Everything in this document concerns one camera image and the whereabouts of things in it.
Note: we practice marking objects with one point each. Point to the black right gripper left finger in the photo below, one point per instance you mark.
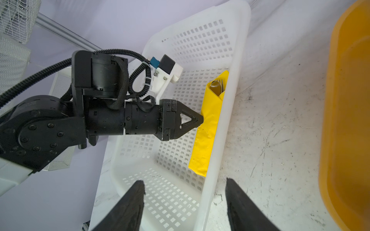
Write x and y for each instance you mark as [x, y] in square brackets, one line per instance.
[126, 215]

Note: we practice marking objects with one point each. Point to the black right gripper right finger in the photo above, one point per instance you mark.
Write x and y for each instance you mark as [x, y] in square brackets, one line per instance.
[243, 214]

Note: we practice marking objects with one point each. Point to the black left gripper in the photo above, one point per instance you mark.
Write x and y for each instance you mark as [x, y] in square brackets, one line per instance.
[144, 118]

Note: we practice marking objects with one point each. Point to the silver spoon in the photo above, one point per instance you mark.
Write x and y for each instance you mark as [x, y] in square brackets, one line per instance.
[216, 87]

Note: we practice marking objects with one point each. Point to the silver fork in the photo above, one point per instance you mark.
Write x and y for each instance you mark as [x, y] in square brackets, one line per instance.
[222, 86]

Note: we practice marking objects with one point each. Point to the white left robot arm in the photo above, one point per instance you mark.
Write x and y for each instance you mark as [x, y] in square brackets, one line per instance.
[108, 95]

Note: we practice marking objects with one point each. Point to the yellow plastic tray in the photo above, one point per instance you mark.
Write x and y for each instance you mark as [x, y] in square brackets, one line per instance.
[344, 169]

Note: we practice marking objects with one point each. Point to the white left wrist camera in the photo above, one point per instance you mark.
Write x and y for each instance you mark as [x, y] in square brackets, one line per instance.
[164, 75]

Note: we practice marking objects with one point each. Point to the aluminium frame post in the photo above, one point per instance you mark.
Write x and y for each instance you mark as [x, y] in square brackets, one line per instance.
[64, 33]

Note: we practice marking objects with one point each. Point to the white mesh upper wall shelf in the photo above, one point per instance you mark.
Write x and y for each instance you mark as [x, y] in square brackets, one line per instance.
[14, 61]

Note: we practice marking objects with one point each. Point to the white wire wall basket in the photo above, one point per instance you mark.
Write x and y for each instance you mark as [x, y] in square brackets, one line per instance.
[18, 18]

